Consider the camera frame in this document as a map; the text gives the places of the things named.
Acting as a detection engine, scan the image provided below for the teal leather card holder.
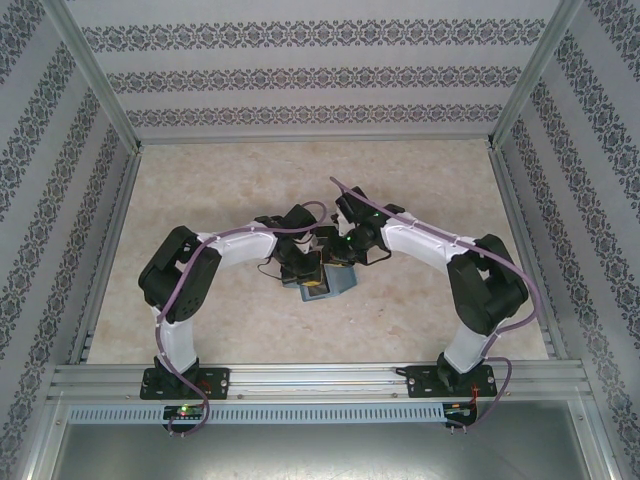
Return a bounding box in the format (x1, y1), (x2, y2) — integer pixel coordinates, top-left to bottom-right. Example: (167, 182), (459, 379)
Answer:
(298, 264), (359, 305)

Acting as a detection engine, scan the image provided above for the clear plastic box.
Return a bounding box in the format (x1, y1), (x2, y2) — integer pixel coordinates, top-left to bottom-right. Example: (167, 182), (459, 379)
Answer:
(313, 219), (337, 252)

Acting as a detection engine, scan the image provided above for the small green circuit board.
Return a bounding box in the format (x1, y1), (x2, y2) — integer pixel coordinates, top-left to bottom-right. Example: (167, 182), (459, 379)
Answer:
(443, 401), (480, 420)
(163, 404), (206, 420)

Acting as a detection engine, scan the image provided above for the grey sheet metal panel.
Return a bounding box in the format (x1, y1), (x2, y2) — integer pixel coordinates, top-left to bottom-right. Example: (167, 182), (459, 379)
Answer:
(47, 422), (609, 480)

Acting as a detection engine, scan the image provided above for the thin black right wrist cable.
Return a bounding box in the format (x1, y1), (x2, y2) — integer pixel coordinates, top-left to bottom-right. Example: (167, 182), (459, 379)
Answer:
(357, 247), (392, 266)

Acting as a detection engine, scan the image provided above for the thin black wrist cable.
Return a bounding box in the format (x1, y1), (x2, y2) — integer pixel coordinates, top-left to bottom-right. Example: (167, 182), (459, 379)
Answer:
(357, 247), (392, 266)
(257, 257), (284, 281)

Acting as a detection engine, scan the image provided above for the thin black left wrist cable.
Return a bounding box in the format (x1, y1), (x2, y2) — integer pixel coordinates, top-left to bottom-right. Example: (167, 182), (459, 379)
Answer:
(257, 257), (284, 281)

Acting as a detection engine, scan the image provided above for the long aluminium mounting rail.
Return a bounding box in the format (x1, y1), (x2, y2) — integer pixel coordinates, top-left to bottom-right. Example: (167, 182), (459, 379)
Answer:
(47, 363), (594, 401)

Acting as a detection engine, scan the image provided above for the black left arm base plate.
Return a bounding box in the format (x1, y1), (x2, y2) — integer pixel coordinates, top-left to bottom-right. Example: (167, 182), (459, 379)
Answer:
(139, 367), (232, 401)

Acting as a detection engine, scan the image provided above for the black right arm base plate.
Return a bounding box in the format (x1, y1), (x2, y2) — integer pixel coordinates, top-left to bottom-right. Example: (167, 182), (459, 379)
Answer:
(405, 363), (500, 400)

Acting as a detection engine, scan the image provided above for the grey slotted cable duct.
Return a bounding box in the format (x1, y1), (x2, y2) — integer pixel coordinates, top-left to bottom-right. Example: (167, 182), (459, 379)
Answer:
(67, 402), (447, 425)

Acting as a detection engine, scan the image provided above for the aluminium side rail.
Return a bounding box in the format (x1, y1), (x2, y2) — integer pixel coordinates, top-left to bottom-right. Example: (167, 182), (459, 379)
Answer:
(67, 144), (145, 365)
(487, 145), (570, 361)

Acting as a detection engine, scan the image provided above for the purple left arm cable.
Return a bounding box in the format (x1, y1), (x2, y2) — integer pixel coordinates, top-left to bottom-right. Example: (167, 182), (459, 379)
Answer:
(154, 199), (329, 437)

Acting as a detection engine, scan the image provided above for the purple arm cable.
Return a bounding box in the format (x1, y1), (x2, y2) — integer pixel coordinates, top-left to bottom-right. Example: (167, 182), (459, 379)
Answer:
(328, 175), (544, 434)
(154, 199), (329, 437)

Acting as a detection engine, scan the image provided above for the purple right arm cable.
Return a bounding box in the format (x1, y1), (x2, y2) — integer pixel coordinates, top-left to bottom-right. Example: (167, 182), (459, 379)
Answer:
(328, 175), (544, 434)

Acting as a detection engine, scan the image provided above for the aluminium frame post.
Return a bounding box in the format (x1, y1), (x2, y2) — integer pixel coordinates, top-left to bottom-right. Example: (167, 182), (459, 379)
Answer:
(35, 0), (146, 156)
(485, 0), (585, 151)

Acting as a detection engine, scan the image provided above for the aluminium frame leg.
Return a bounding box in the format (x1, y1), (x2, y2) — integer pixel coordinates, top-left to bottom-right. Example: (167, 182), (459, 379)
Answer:
(582, 394), (626, 480)
(17, 394), (69, 480)

